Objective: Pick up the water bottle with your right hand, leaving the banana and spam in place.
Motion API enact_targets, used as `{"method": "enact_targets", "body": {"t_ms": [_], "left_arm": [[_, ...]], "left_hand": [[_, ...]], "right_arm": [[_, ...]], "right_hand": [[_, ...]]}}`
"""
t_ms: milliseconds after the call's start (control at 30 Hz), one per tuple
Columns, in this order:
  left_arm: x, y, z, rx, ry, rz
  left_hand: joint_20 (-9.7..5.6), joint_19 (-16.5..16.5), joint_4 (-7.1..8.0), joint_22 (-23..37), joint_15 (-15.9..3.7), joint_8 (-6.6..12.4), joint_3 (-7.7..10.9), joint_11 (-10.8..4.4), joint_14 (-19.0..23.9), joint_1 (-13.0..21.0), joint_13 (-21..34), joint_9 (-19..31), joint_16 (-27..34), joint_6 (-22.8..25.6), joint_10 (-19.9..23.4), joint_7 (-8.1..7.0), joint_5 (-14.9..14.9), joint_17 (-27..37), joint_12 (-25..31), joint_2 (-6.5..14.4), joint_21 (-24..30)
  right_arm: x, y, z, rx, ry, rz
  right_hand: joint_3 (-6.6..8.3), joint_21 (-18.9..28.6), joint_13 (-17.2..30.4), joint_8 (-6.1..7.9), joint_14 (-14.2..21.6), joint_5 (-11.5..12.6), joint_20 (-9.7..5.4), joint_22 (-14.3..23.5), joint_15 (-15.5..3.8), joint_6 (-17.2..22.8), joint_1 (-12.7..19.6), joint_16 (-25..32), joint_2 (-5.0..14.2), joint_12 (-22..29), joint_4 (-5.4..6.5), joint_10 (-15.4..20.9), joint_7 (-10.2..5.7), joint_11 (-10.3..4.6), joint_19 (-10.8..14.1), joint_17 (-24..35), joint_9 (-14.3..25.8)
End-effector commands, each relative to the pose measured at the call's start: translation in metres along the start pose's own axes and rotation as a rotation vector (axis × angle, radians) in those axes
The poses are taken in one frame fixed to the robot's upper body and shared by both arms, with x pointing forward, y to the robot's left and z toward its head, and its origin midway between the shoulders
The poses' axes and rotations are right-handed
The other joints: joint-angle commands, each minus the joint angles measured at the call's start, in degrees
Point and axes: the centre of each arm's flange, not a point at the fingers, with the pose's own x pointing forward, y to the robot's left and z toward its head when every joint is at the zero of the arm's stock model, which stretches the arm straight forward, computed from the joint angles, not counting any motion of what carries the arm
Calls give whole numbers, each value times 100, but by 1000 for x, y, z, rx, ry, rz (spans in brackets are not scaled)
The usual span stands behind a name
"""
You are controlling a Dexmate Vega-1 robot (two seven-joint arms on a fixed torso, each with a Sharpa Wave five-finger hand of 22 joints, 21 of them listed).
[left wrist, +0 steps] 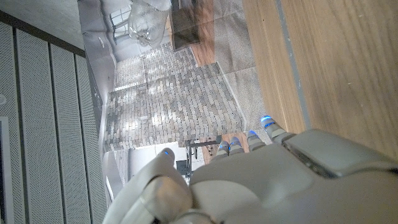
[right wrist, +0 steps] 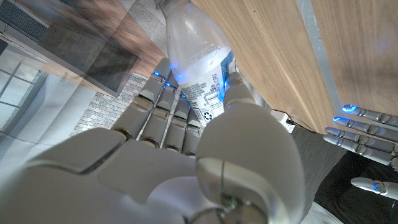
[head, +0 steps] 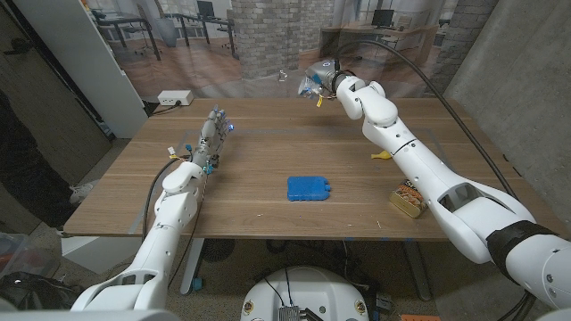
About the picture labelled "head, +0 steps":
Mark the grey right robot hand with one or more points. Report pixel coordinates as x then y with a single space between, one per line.
325 73

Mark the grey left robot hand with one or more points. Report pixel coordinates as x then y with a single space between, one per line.
209 136

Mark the clear plastic water bottle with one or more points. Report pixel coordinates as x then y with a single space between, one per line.
308 89

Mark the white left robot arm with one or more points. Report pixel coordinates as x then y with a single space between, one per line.
169 218

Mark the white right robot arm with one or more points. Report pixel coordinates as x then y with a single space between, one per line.
446 178

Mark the yellow banana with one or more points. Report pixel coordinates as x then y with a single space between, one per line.
383 154

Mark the spam can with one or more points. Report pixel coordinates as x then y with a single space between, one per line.
407 198

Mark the white power strip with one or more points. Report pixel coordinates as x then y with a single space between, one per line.
175 97

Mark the printed office backdrop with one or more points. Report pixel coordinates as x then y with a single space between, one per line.
267 40

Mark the blue ice pack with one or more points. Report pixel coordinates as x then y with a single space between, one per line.
308 188

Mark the black round fan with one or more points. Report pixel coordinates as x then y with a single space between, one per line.
217 249

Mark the white table leg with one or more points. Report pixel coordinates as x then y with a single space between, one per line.
192 263

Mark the white cabinet panel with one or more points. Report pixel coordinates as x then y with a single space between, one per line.
89 58

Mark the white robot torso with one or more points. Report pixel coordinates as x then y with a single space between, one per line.
303 290

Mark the person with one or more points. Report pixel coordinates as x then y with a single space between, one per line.
27 169

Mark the grey table leg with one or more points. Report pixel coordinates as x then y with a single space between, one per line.
417 267

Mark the clear plastic bin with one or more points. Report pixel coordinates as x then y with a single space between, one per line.
22 256

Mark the black bag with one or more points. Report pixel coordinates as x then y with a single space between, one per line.
40 292

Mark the orange object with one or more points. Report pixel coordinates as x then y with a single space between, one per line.
419 318

